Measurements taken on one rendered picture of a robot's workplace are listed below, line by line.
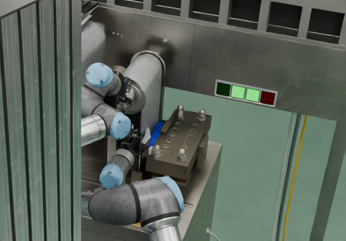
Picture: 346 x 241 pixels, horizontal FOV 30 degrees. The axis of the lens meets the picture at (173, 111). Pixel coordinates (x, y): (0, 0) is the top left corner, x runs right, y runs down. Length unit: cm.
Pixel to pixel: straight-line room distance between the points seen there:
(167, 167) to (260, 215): 155
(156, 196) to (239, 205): 213
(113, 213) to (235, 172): 244
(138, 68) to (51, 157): 127
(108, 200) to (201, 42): 95
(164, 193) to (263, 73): 88
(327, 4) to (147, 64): 70
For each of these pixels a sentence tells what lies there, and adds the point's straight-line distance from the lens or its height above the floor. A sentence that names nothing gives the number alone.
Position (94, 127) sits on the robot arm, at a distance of 185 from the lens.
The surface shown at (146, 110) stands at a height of 117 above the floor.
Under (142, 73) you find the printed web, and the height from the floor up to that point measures 131.
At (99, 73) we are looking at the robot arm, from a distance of 197.
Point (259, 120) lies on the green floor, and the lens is 479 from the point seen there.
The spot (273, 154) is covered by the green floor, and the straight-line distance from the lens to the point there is 443.
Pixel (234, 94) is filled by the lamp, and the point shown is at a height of 117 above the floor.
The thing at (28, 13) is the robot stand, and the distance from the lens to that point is 102.
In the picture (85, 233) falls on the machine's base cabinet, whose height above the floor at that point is 80.
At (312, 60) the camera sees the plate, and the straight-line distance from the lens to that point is 250.
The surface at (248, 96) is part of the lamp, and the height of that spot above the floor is 118.
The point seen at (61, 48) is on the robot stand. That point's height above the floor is 192.
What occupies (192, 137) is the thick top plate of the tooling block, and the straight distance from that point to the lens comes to 256.
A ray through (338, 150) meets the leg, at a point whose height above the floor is 92.
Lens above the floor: 240
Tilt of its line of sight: 30 degrees down
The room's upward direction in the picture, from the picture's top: 5 degrees clockwise
